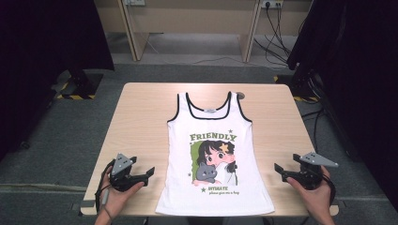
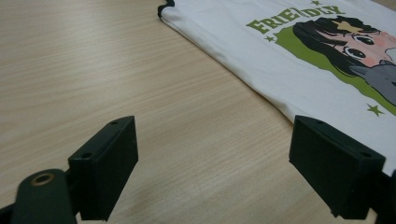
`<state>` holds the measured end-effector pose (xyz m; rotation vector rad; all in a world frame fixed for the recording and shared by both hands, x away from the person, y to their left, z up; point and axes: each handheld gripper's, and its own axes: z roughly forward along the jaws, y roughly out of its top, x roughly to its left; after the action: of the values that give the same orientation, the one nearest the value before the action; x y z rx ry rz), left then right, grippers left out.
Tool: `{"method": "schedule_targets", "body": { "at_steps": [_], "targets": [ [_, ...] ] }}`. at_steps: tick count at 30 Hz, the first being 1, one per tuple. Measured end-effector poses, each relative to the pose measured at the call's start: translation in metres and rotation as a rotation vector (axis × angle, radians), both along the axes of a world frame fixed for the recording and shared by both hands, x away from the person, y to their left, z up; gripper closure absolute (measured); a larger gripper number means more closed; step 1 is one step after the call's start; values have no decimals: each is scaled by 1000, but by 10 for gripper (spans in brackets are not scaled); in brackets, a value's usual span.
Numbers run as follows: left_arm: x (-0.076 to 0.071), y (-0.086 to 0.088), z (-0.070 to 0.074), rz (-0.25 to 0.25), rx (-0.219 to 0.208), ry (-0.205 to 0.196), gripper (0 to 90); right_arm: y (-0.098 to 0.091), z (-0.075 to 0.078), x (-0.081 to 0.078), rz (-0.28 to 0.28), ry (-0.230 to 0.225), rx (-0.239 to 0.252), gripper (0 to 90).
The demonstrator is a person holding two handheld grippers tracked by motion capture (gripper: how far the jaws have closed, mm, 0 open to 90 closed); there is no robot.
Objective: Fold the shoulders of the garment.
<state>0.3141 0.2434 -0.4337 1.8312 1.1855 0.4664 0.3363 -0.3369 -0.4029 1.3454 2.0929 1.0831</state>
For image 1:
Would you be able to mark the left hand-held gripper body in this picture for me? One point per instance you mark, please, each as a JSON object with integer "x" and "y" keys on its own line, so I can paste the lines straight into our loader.
{"x": 122, "y": 164}

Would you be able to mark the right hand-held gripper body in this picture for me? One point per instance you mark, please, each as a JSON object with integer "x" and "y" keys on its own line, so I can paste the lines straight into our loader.
{"x": 313, "y": 159}

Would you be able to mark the white printed tank top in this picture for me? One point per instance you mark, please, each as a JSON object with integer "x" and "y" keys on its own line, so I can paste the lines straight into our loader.
{"x": 216, "y": 125}

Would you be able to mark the person's left hand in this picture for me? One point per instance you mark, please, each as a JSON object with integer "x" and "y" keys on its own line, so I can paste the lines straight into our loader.
{"x": 117, "y": 200}

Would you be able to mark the person's right hand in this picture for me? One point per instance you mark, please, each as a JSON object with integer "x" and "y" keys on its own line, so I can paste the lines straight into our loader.
{"x": 317, "y": 200}

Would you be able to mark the yellow black hazard tape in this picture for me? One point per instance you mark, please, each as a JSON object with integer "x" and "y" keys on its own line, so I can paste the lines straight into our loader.
{"x": 302, "y": 98}
{"x": 76, "y": 97}

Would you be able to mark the grey round table grommet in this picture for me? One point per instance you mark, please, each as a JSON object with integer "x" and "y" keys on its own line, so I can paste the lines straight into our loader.
{"x": 241, "y": 95}

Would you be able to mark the black metal stand base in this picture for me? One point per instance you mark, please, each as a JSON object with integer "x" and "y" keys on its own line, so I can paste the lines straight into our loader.
{"x": 83, "y": 82}

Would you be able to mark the black curtain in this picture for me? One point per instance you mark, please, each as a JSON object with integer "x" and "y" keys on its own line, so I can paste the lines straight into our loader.
{"x": 359, "y": 78}
{"x": 37, "y": 62}

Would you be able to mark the beige wooden desk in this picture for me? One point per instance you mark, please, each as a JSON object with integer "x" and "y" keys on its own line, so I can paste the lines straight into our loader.
{"x": 194, "y": 18}

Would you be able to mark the white power socket with plugs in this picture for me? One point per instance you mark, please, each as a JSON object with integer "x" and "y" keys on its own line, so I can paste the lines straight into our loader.
{"x": 272, "y": 3}

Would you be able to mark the white wall socket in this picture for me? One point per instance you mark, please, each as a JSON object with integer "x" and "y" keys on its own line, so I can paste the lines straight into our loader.
{"x": 134, "y": 2}

